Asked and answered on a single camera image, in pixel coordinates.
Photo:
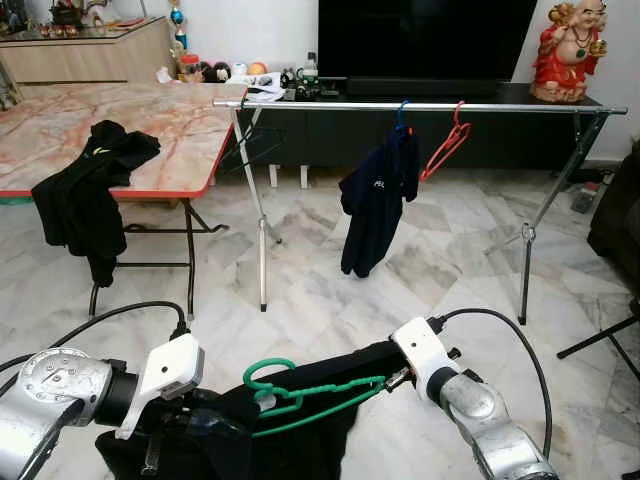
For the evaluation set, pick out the green plastic hanger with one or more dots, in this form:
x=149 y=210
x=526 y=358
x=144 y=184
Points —
x=340 y=384

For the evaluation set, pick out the black shirt with red trim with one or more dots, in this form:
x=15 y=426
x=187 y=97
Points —
x=320 y=455

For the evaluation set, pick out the black shirt with lime logo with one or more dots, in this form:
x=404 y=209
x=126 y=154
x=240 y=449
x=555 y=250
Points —
x=80 y=200

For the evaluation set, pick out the blue plastic hanger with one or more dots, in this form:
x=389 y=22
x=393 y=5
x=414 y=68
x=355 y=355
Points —
x=400 y=128

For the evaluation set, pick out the red plastic hanger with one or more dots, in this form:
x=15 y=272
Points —
x=460 y=124

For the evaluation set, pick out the navy blue shirt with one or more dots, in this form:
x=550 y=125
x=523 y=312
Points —
x=375 y=210

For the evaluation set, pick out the black metal stand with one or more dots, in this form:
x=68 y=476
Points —
x=595 y=337

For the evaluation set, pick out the white power strip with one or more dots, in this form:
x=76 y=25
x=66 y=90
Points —
x=587 y=198

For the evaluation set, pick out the silver metal clothes rack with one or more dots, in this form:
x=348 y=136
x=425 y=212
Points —
x=330 y=105

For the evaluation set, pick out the black soundbar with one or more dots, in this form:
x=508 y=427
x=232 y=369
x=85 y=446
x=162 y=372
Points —
x=420 y=87

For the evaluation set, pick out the black tabletop gadget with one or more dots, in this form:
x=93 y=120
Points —
x=300 y=88

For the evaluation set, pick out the white paper stack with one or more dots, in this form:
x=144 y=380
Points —
x=262 y=92

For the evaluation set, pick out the pink marble folding table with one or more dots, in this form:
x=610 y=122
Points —
x=150 y=130

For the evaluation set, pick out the clear bottle green label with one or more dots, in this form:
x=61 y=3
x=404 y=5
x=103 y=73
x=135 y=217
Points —
x=310 y=68

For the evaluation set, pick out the black flat television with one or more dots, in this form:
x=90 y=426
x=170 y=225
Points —
x=430 y=40

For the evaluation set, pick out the black and white plush toy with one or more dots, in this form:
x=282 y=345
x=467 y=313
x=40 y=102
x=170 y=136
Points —
x=222 y=72

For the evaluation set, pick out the black round plush toy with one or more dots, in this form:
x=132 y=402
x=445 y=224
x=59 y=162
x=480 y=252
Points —
x=207 y=72

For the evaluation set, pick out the red laughing Buddha statue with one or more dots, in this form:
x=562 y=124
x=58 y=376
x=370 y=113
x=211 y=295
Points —
x=565 y=60

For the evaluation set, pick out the red-lidded jar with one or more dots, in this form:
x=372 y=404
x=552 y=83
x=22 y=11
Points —
x=189 y=70

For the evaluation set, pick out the pink tissue pack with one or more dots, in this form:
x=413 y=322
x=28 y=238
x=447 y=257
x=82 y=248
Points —
x=167 y=75

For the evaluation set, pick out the light wooden sideboard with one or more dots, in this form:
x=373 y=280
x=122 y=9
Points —
x=80 y=60

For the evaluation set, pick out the blue and gold trophy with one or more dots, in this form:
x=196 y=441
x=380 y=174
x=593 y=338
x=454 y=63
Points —
x=177 y=15

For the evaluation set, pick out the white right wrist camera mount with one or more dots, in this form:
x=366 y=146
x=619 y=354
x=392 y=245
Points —
x=420 y=350

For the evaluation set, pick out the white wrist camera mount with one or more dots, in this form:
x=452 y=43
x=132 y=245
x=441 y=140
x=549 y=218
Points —
x=170 y=370
x=420 y=350

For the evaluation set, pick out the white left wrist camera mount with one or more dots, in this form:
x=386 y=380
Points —
x=170 y=370

